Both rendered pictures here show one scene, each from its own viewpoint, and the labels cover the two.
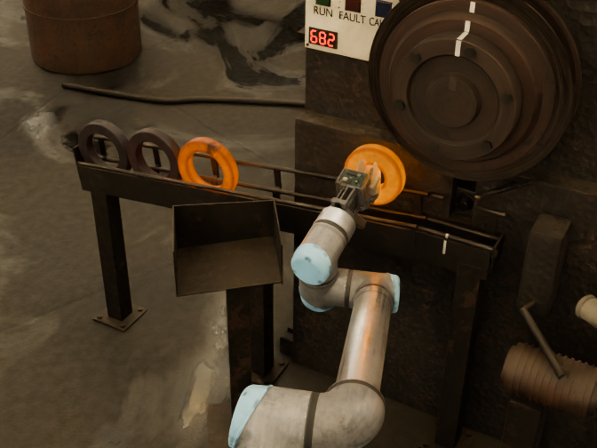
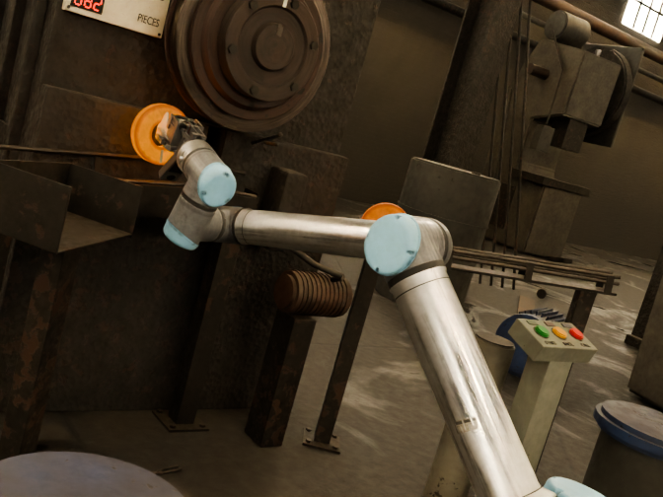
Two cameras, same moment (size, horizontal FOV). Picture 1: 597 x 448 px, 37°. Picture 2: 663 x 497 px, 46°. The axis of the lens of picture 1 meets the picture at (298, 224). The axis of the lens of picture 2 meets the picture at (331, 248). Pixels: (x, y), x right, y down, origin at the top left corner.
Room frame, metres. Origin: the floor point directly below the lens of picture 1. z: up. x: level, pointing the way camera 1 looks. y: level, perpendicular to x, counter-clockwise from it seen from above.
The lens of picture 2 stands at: (0.66, 1.46, 0.99)
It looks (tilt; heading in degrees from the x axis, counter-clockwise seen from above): 9 degrees down; 294
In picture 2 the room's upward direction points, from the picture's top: 16 degrees clockwise
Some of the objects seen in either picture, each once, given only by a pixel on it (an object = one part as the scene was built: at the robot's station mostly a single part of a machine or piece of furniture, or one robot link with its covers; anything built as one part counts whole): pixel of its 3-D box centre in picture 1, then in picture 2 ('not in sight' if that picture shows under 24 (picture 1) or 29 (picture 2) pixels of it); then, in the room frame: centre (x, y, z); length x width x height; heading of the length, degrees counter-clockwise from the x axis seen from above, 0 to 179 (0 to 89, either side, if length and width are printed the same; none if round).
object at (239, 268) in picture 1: (230, 334); (36, 330); (1.86, 0.18, 0.36); 0.26 x 0.20 x 0.72; 97
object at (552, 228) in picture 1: (544, 264); (279, 208); (1.76, -0.59, 0.68); 0.11 x 0.08 x 0.24; 152
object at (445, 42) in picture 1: (455, 98); (269, 46); (1.77, -0.33, 1.11); 0.28 x 0.06 x 0.28; 62
